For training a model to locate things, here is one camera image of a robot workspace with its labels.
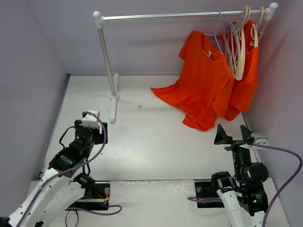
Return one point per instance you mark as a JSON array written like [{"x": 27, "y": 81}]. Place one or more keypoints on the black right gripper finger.
[
  {"x": 247, "y": 135},
  {"x": 222, "y": 138}
]

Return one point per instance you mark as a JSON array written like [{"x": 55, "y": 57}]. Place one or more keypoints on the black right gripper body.
[{"x": 236, "y": 144}]

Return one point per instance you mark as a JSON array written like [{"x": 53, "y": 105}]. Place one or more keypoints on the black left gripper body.
[{"x": 104, "y": 133}]

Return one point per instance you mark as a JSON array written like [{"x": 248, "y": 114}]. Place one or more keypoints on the orange t shirt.
[
  {"x": 204, "y": 86},
  {"x": 243, "y": 90}
]

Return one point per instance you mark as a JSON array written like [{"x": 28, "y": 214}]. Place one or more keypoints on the light blue wire hanger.
[{"x": 214, "y": 35}]

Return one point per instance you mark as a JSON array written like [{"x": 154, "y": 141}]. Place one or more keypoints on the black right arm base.
[{"x": 204, "y": 189}]

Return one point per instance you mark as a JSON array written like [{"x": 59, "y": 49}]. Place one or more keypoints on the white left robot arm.
[{"x": 65, "y": 181}]

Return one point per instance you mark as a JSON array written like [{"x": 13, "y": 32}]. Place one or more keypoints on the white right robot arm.
[{"x": 242, "y": 194}]

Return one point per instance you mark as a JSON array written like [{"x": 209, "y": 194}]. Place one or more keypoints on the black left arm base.
[{"x": 96, "y": 199}]

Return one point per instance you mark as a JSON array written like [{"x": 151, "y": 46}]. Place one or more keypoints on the hanging orange t shirt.
[{"x": 243, "y": 90}]

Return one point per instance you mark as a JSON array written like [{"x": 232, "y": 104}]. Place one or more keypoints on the cream hanger with shirt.
[{"x": 256, "y": 30}]

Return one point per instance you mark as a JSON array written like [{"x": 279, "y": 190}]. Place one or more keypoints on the cream plastic hanger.
[{"x": 239, "y": 25}]

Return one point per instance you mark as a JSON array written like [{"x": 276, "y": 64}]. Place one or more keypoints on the grey plastic hanger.
[{"x": 232, "y": 47}]

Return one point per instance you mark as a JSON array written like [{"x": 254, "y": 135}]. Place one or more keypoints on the white metal clothes rack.
[{"x": 142, "y": 38}]

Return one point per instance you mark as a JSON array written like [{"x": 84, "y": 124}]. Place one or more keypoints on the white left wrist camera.
[{"x": 91, "y": 119}]

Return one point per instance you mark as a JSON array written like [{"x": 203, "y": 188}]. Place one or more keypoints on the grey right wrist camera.
[{"x": 259, "y": 138}]

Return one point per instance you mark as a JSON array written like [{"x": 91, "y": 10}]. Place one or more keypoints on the lavender wire hanger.
[{"x": 233, "y": 42}]

